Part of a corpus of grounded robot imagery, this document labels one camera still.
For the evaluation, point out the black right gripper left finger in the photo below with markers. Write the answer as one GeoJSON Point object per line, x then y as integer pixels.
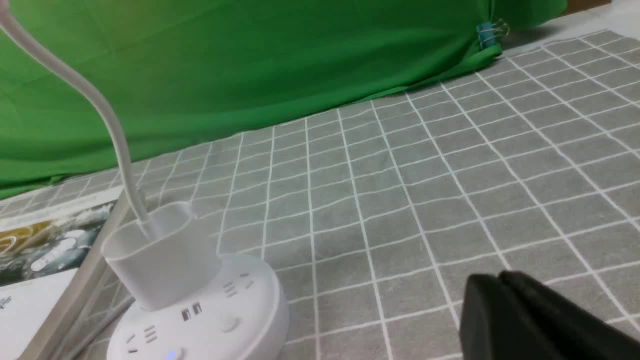
{"type": "Point", "coordinates": [494, 326]}

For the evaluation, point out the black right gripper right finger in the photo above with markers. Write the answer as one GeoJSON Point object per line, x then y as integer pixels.
{"type": "Point", "coordinates": [575, 332]}

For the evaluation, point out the white desk lamp with base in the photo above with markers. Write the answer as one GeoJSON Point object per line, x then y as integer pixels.
{"type": "Point", "coordinates": [188, 303]}

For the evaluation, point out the grey checked tablecloth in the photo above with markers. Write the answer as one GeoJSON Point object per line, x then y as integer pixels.
{"type": "Point", "coordinates": [374, 214]}

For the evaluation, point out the blue binder clip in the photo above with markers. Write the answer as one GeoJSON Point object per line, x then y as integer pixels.
{"type": "Point", "coordinates": [491, 33]}

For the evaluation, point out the green backdrop cloth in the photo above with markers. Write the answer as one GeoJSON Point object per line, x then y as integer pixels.
{"type": "Point", "coordinates": [182, 72]}

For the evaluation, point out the white top book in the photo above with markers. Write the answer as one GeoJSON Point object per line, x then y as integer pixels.
{"type": "Point", "coordinates": [51, 263]}

